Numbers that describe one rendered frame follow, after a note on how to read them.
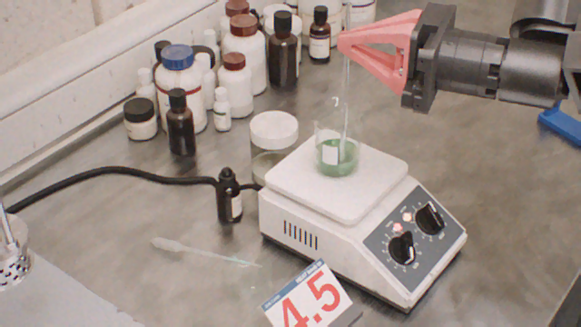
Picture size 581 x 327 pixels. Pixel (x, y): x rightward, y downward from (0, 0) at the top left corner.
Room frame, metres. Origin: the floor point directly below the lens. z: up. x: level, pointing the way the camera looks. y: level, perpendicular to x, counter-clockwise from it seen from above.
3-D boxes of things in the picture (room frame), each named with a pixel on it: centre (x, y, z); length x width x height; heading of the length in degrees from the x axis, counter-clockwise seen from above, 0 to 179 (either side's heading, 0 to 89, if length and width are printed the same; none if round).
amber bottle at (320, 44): (1.05, -0.04, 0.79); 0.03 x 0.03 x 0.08
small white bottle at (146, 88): (0.89, 0.21, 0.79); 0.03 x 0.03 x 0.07
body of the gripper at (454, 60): (0.60, -0.15, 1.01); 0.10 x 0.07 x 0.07; 159
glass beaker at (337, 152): (0.66, -0.04, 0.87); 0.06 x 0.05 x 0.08; 6
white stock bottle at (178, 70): (0.87, 0.16, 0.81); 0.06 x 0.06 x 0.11
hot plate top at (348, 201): (0.65, -0.04, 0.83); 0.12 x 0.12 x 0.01; 53
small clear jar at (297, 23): (1.04, 0.02, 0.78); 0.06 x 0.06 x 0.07
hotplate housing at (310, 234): (0.64, -0.06, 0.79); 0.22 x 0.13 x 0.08; 53
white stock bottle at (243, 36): (0.96, 0.08, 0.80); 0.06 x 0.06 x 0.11
